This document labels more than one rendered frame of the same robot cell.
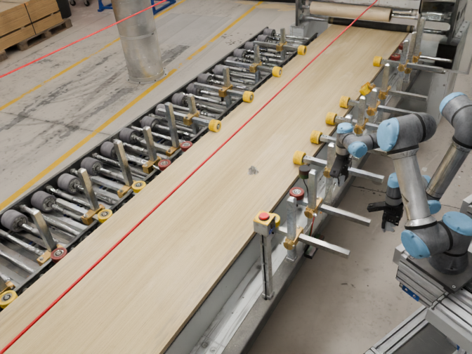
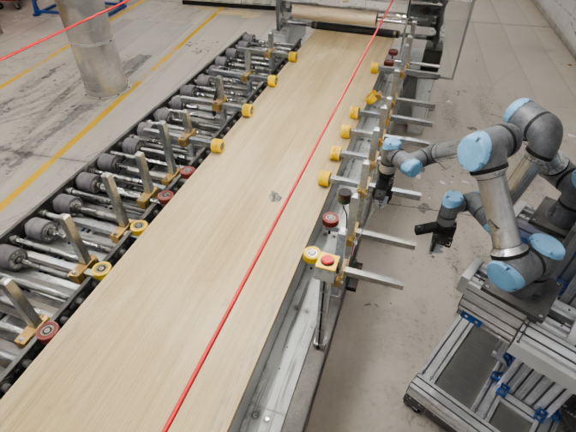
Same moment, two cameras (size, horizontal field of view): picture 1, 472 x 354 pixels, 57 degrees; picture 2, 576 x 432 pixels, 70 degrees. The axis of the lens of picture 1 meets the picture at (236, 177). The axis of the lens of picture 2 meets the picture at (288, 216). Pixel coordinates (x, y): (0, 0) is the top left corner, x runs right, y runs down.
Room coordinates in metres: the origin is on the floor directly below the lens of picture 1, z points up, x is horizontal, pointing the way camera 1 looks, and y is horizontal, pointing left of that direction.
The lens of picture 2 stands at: (0.47, 0.29, 2.27)
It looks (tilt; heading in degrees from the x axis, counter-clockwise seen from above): 42 degrees down; 344
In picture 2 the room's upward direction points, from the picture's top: straight up
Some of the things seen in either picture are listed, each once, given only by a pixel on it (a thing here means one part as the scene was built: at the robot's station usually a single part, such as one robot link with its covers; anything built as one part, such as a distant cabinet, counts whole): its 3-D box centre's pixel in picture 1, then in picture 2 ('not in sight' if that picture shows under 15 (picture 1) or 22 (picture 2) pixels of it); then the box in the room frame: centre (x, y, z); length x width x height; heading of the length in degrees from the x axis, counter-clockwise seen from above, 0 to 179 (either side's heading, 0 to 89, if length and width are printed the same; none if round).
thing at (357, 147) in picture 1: (357, 145); (410, 162); (1.67, -0.58, 1.29); 0.11 x 0.11 x 0.08; 13
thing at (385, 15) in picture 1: (370, 12); (356, 17); (4.18, -1.44, 1.05); 1.43 x 0.12 x 0.12; 55
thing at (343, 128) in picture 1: (344, 135); (391, 152); (1.76, -0.55, 1.29); 0.09 x 0.08 x 0.11; 13
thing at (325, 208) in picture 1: (329, 210); (369, 236); (1.72, -0.49, 0.84); 0.43 x 0.03 x 0.04; 55
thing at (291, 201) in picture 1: (291, 234); (338, 269); (1.53, -0.25, 0.89); 0.04 x 0.04 x 0.48; 55
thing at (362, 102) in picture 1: (359, 130); (378, 142); (2.35, -0.82, 0.93); 0.04 x 0.04 x 0.48; 55
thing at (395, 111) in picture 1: (379, 107); (392, 117); (2.57, -1.02, 0.95); 0.50 x 0.04 x 0.04; 55
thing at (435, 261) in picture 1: (449, 251); (528, 276); (1.15, -0.82, 1.09); 0.15 x 0.15 x 0.10
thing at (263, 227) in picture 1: (264, 223); (327, 267); (1.32, -0.10, 1.18); 0.07 x 0.07 x 0.08; 55
